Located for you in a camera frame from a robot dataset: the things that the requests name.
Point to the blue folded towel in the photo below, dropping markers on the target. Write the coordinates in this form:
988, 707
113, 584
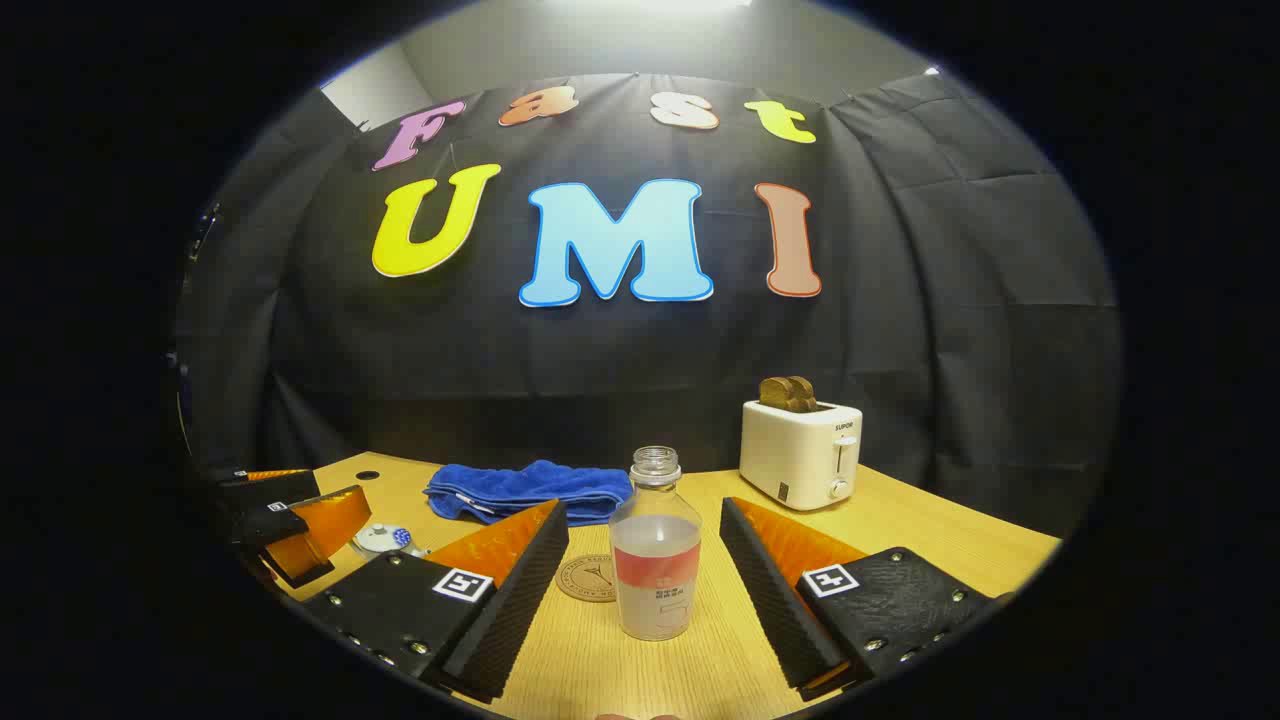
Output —
540, 485

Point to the brown toast slice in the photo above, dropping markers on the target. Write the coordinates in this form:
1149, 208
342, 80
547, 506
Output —
772, 392
802, 394

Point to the white toaster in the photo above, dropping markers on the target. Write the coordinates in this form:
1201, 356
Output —
790, 460

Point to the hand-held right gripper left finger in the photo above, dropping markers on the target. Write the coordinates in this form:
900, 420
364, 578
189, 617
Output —
510, 610

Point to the clear water bottle red label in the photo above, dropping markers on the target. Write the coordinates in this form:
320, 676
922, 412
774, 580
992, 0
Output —
655, 600

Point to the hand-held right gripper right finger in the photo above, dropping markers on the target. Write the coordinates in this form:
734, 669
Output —
770, 600

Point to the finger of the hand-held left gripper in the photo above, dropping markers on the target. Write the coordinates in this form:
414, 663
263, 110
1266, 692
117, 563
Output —
270, 527
270, 488

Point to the round cork coaster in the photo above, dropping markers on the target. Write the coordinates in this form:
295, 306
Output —
585, 580

